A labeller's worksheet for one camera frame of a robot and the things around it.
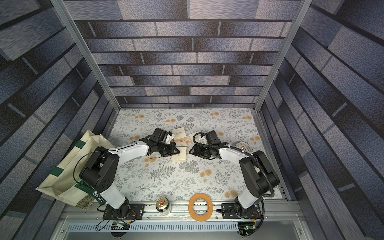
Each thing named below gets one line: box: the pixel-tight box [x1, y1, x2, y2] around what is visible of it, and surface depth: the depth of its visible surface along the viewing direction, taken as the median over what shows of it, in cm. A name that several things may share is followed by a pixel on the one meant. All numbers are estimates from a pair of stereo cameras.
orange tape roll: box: [188, 193, 214, 222], surface depth 75 cm
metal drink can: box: [155, 197, 172, 216], surface depth 68 cm
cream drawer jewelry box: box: [171, 146, 187, 163], surface depth 92 cm
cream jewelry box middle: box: [171, 127, 188, 143], surface depth 103 cm
